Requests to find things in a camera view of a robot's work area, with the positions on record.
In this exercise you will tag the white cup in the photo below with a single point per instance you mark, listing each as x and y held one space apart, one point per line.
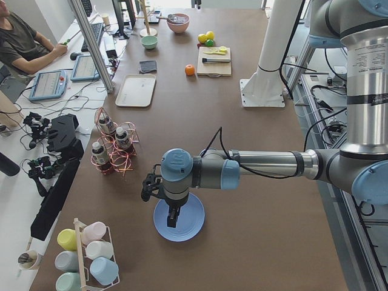
97 249

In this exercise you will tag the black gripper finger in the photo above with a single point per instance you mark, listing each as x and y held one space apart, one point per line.
172 216

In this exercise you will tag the cream rabbit tray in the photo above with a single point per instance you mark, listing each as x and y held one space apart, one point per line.
136 90

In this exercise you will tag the tea bottle front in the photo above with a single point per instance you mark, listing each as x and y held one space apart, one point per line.
101 158

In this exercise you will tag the black equipment stand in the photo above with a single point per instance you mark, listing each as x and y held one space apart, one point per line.
53 179

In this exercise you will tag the yellow lemon lower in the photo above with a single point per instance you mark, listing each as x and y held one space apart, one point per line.
210 35

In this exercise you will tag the wooden cutting board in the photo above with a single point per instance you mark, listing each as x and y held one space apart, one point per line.
213 69

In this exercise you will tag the copper wire bottle rack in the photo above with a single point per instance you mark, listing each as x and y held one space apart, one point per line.
121 160

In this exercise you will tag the black computer mouse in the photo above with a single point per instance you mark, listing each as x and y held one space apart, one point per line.
74 55

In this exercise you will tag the light blue cup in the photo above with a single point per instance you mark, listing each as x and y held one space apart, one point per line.
104 270

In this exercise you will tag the teach pendant near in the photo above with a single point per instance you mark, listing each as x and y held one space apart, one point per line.
49 85

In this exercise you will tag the teach pendant far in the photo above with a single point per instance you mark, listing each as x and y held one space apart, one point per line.
84 69

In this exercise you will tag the tea bottle middle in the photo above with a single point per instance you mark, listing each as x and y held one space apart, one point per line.
122 139

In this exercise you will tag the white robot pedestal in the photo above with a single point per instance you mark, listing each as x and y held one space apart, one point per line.
265 87

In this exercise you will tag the paper cup with utensils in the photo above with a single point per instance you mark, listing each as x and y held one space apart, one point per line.
29 260

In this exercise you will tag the yellow lemon upper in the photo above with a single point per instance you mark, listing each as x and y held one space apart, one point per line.
202 38

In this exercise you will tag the grey cup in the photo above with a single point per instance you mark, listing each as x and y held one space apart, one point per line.
67 261

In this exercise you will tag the blue round plate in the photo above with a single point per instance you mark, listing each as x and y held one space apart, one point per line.
189 223

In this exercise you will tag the pink cup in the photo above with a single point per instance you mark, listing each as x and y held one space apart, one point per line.
93 232

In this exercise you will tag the black keyboard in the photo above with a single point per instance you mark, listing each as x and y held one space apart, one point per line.
97 32

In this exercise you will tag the seated person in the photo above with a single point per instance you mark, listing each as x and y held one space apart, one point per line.
24 49

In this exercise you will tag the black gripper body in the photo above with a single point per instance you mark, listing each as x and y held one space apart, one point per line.
176 202

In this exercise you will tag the tea bottle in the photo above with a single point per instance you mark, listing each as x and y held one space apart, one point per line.
122 139
106 124
101 158

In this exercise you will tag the aluminium frame post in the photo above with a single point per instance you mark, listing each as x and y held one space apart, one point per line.
80 15

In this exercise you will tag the wooden mug tree stand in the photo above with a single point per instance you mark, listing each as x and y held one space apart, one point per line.
147 31

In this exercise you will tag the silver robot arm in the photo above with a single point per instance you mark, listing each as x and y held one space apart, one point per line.
359 166

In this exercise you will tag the white wire cup rack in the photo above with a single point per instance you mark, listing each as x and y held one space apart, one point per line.
88 282

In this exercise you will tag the green bowl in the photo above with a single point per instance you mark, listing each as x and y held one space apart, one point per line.
149 42

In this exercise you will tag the pink bowl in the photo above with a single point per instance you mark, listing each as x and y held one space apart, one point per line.
178 22

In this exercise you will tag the tea bottle back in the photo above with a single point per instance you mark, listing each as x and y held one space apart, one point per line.
106 124

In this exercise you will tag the orange fruit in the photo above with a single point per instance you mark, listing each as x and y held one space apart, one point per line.
189 70

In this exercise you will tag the green lime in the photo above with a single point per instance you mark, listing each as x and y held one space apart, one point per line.
209 43

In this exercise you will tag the yellow plastic knife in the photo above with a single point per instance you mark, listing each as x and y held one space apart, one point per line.
215 52

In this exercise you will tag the yellow cup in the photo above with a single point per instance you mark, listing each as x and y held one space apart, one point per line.
67 239

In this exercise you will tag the yellow lemon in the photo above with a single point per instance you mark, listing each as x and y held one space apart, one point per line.
202 38
210 35

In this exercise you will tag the teach pendant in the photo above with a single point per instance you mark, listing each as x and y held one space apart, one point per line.
84 69
49 85

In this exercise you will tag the steel cylinder black tip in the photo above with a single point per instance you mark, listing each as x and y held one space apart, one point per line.
215 61

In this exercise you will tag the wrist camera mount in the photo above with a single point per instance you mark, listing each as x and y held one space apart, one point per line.
152 186

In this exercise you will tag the grey folded cloth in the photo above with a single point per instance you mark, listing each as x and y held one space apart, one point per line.
147 66

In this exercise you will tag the mint green cup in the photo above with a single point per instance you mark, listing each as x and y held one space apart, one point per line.
69 281

